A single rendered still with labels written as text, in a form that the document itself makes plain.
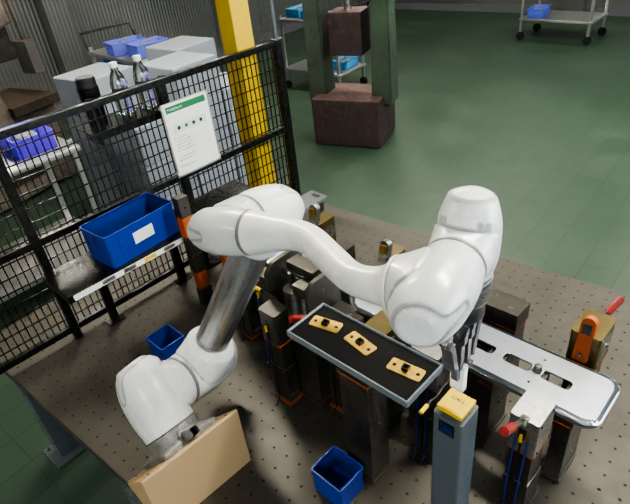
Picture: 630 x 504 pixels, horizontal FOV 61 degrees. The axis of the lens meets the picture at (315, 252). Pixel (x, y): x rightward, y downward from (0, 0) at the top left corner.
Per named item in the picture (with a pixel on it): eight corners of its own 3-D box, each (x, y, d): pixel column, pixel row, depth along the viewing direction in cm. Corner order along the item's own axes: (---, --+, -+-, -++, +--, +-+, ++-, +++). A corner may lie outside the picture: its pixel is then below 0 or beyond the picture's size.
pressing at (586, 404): (628, 379, 134) (630, 374, 133) (593, 438, 121) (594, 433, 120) (262, 220, 218) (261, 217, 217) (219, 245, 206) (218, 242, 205)
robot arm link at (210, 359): (155, 380, 167) (204, 348, 184) (190, 415, 163) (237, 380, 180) (226, 179, 124) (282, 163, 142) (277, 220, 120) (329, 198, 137)
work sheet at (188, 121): (221, 159, 236) (206, 89, 218) (179, 178, 223) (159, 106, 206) (218, 158, 237) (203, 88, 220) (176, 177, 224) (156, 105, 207)
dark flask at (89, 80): (113, 123, 201) (98, 75, 191) (95, 130, 197) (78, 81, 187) (104, 120, 206) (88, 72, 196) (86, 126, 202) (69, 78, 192)
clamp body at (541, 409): (537, 495, 142) (558, 402, 121) (516, 529, 135) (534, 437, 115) (511, 479, 146) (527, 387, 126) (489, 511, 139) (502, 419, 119)
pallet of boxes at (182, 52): (211, 167, 513) (182, 34, 446) (276, 183, 470) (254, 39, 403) (105, 226, 436) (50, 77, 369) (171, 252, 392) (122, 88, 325)
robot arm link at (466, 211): (445, 248, 99) (420, 288, 90) (449, 171, 90) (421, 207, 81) (505, 260, 94) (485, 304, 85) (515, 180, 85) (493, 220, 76)
